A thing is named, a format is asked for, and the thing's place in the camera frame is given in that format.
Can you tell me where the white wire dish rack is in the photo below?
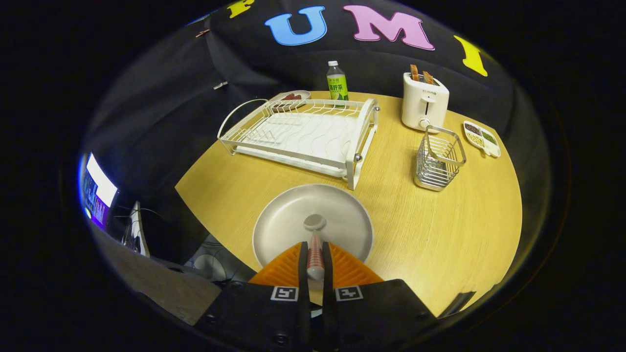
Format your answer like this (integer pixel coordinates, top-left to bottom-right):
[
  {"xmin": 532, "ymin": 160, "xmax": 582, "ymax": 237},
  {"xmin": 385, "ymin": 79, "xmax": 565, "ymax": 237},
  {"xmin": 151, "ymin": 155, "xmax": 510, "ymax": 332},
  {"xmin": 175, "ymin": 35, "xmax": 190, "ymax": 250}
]
[{"xmin": 217, "ymin": 98, "xmax": 380, "ymax": 191}]

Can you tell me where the white round plate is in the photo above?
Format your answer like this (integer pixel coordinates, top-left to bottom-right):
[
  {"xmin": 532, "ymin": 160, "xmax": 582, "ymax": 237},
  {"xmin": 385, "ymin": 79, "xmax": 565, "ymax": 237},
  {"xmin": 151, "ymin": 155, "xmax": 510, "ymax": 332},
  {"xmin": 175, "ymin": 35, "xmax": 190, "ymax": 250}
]
[{"xmin": 252, "ymin": 183, "xmax": 375, "ymax": 284}]

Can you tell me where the grey round object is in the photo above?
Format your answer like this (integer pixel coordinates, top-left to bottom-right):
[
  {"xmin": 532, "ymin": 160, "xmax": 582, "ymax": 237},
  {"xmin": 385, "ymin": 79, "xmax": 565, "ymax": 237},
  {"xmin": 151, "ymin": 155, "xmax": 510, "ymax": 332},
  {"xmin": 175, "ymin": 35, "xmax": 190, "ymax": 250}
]
[{"xmin": 194, "ymin": 253, "xmax": 228, "ymax": 282}]

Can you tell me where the white upright panel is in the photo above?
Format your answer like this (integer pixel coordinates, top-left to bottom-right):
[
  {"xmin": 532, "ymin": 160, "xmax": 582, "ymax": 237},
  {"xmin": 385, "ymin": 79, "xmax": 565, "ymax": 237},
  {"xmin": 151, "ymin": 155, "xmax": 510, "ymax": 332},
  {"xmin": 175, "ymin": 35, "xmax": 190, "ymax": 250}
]
[{"xmin": 122, "ymin": 201, "xmax": 151, "ymax": 258}]

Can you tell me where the green label drink bottle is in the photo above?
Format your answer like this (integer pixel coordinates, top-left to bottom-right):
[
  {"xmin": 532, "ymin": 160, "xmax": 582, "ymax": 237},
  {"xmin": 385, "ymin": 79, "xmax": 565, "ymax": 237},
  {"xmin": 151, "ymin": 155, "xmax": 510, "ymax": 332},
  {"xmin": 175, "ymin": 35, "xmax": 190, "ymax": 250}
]
[{"xmin": 326, "ymin": 61, "xmax": 349, "ymax": 101}]

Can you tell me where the white toaster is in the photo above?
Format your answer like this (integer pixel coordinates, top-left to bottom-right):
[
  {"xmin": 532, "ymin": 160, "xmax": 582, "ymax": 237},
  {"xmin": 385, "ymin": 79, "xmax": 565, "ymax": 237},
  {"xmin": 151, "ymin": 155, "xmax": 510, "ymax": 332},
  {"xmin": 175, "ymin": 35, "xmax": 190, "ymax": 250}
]
[{"xmin": 401, "ymin": 72, "xmax": 450, "ymax": 133}]

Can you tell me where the small beige plate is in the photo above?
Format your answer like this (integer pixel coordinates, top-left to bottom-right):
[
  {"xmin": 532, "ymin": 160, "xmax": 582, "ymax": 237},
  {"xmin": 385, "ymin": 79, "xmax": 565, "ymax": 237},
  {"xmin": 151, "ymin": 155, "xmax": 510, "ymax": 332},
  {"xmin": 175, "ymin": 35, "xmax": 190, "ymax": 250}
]
[{"xmin": 271, "ymin": 90, "xmax": 312, "ymax": 110}]

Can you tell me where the white divided bean dish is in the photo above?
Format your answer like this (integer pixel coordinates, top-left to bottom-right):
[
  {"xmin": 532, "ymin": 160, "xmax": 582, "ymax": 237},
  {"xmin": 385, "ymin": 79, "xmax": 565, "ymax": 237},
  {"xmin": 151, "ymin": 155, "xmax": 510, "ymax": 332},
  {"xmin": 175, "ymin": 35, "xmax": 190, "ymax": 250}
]
[{"xmin": 463, "ymin": 120, "xmax": 502, "ymax": 158}]

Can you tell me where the computer monitor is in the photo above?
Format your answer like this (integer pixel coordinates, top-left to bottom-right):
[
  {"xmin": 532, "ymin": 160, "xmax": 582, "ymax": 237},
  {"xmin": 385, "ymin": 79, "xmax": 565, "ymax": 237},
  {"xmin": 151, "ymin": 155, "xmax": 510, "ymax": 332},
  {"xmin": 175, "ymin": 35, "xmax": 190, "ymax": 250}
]
[{"xmin": 80, "ymin": 153, "xmax": 119, "ymax": 231}]

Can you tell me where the spoon with red striped handle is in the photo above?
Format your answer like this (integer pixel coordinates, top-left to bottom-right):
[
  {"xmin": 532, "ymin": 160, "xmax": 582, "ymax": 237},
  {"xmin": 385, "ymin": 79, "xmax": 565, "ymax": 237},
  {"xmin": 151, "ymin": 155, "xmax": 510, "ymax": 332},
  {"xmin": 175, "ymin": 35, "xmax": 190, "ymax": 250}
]
[{"xmin": 303, "ymin": 214, "xmax": 327, "ymax": 282}]

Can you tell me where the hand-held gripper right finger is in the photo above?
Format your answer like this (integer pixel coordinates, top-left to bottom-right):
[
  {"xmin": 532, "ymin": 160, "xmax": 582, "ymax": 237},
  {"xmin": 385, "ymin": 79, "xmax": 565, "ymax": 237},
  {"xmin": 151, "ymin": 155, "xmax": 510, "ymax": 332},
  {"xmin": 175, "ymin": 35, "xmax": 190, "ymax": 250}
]
[{"xmin": 321, "ymin": 241, "xmax": 439, "ymax": 351}]

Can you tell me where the metal wire basket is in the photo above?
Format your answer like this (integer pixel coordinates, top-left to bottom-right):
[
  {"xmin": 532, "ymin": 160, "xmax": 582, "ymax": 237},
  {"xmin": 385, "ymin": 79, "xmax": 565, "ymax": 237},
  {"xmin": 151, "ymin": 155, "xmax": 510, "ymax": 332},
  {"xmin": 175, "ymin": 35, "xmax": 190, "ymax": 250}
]
[{"xmin": 414, "ymin": 125, "xmax": 467, "ymax": 191}]

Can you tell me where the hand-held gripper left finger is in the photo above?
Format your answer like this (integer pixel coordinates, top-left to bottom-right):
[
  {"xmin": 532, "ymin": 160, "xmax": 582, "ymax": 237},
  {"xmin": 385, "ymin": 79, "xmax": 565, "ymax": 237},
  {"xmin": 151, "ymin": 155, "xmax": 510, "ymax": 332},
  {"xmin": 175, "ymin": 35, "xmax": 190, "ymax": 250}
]
[{"xmin": 195, "ymin": 241, "xmax": 312, "ymax": 352}]

